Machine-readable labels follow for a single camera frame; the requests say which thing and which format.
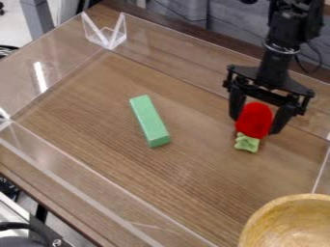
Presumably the black cable loop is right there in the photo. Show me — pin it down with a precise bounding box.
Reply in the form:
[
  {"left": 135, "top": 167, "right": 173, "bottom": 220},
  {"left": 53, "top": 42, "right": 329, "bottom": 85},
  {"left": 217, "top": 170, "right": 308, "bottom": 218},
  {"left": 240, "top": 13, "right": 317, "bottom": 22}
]
[{"left": 0, "top": 221, "right": 45, "bottom": 247}]

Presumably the red plush strawberry fruit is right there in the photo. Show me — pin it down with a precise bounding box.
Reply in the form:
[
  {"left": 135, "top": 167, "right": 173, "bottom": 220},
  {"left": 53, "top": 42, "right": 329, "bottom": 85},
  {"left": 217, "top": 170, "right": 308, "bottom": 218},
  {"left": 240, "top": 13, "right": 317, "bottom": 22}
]
[{"left": 236, "top": 102, "right": 274, "bottom": 153}]

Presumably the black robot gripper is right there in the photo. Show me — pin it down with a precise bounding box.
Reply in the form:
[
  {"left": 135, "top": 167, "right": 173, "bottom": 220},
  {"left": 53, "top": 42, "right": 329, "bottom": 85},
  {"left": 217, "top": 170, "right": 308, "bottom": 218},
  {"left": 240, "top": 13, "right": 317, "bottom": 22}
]
[{"left": 224, "top": 65, "right": 315, "bottom": 134}]

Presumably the clear acrylic tray enclosure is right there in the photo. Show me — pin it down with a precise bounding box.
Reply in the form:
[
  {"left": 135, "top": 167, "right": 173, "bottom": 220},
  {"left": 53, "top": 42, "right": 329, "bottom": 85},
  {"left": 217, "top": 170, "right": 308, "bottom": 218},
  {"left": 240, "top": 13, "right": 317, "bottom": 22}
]
[{"left": 0, "top": 11, "right": 330, "bottom": 247}]

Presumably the grey table leg post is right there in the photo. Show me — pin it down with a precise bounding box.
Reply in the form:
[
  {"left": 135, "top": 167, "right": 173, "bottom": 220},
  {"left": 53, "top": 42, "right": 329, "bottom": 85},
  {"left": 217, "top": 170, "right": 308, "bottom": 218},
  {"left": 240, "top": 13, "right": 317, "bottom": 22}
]
[{"left": 19, "top": 0, "right": 55, "bottom": 40}]

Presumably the green rectangular block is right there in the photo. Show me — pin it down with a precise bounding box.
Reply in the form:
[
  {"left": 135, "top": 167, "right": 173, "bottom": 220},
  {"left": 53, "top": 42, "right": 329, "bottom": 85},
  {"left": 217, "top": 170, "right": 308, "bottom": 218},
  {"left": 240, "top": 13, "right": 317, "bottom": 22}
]
[{"left": 129, "top": 95, "right": 172, "bottom": 148}]

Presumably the black metal bracket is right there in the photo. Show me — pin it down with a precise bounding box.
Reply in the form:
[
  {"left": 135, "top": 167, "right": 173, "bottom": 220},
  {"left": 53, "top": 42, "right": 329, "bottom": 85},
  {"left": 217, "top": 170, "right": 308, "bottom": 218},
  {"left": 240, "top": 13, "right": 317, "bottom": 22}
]
[{"left": 29, "top": 215, "right": 75, "bottom": 247}]

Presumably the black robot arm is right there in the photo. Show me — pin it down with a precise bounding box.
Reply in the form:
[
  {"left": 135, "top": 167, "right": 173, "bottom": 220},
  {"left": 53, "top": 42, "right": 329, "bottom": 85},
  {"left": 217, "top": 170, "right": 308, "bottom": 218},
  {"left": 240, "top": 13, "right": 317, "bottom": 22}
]
[{"left": 224, "top": 0, "right": 325, "bottom": 134}]

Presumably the wooden bowl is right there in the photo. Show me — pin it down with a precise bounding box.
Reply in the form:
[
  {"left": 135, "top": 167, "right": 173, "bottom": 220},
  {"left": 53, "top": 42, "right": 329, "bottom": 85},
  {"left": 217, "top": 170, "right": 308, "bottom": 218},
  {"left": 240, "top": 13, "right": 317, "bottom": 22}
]
[{"left": 238, "top": 194, "right": 330, "bottom": 247}]

